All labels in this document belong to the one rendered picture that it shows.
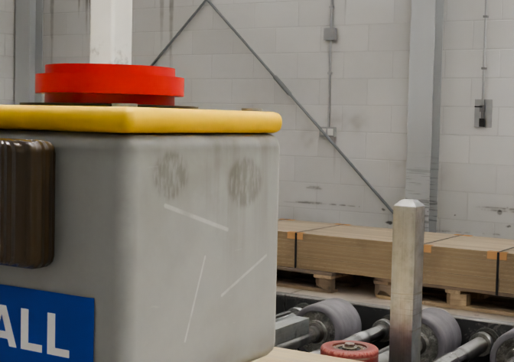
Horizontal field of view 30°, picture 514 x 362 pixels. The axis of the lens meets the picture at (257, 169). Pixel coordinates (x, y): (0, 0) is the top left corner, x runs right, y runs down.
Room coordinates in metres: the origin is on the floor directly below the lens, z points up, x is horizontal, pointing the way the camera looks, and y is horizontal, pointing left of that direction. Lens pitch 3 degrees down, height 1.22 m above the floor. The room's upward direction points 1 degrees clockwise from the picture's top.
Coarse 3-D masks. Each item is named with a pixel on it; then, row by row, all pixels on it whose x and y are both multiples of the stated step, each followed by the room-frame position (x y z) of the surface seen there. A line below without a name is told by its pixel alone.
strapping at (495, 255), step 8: (344, 224) 7.52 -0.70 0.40; (288, 232) 6.95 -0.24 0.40; (296, 232) 6.92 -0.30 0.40; (296, 240) 6.91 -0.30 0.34; (296, 248) 6.91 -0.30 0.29; (424, 248) 6.37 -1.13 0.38; (296, 256) 6.91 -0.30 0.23; (488, 256) 6.13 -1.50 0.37; (496, 256) 6.10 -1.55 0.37; (504, 256) 6.07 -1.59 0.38; (496, 264) 6.10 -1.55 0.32; (496, 272) 6.10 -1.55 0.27; (496, 280) 6.10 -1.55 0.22; (496, 288) 6.09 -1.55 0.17
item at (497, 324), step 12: (276, 300) 2.08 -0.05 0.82; (288, 300) 2.06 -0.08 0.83; (300, 300) 2.05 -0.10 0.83; (312, 300) 2.03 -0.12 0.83; (276, 312) 2.08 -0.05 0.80; (360, 312) 1.97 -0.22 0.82; (372, 312) 1.96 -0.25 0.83; (384, 312) 1.94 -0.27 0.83; (372, 324) 1.96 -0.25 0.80; (468, 324) 1.85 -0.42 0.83; (480, 324) 1.84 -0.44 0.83; (492, 324) 1.83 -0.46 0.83; (504, 324) 1.81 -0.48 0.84; (468, 336) 1.85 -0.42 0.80; (480, 360) 1.84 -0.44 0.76
